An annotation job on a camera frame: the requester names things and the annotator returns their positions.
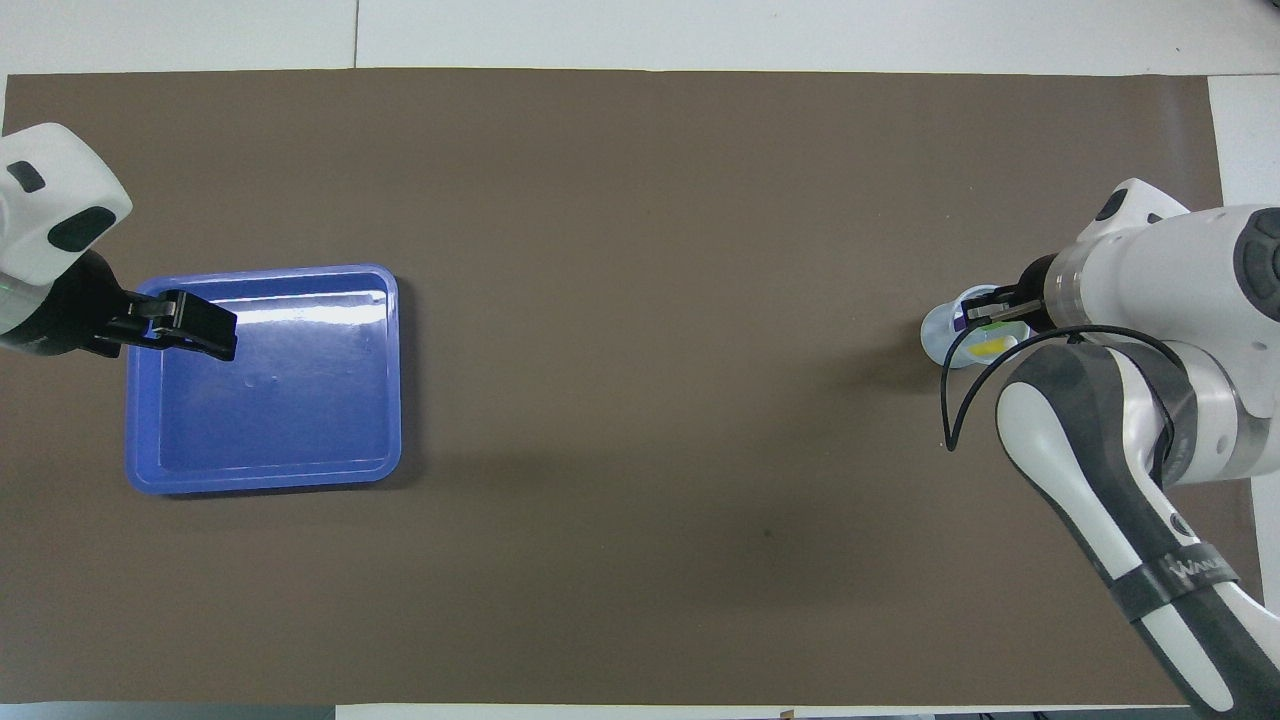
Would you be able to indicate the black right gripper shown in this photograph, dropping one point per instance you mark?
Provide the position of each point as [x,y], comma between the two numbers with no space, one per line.
[1040,295]

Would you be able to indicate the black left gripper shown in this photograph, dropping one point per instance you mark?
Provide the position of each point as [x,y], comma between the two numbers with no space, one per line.
[60,315]

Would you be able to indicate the yellow marker pen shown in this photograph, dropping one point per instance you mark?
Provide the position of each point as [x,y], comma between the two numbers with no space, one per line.
[995,348]

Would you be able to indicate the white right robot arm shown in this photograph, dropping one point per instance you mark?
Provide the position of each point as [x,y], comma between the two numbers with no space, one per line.
[1160,270]

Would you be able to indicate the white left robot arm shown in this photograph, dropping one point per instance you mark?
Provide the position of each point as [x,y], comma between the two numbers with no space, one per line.
[50,190]

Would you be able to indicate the translucent plastic cup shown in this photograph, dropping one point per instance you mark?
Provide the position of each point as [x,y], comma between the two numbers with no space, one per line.
[935,340]

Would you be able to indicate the blue plastic tray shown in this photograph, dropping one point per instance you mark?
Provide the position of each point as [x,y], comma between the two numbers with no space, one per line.
[300,420]

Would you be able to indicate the brown table mat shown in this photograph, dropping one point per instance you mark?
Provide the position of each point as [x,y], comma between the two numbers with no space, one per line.
[640,300]

